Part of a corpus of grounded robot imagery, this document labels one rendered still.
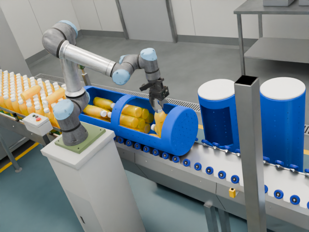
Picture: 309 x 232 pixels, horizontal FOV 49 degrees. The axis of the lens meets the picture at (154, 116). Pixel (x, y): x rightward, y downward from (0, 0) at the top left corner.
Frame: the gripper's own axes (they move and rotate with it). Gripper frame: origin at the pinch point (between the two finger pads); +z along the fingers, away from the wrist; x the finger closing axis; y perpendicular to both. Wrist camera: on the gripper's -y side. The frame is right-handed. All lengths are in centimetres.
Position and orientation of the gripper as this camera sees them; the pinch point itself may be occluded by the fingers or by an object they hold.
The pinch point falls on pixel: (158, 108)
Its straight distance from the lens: 186.6
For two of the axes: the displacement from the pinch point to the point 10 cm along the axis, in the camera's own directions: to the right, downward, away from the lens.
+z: 2.1, 8.1, 5.5
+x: 6.0, -5.5, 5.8
